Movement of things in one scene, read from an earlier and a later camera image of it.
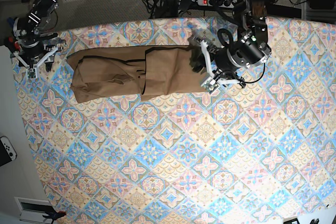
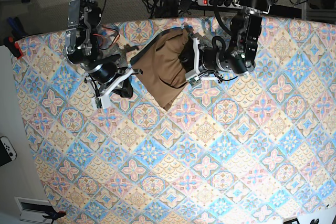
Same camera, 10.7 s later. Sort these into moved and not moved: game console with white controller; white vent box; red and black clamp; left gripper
Moved: left gripper
Not moved: red and black clamp; white vent box; game console with white controller
